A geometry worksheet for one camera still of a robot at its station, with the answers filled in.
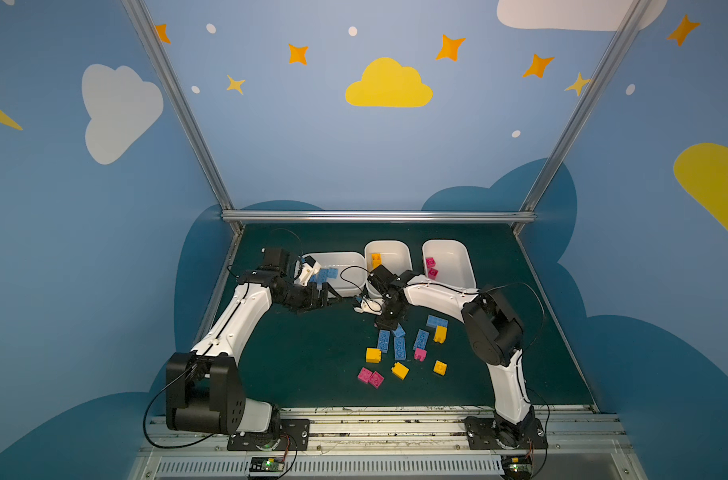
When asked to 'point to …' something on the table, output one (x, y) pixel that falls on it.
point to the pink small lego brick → (430, 262)
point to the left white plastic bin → (350, 267)
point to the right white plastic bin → (449, 260)
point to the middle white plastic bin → (396, 255)
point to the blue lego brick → (434, 321)
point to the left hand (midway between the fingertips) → (328, 301)
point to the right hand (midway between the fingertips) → (385, 316)
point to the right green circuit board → (516, 464)
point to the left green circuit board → (266, 464)
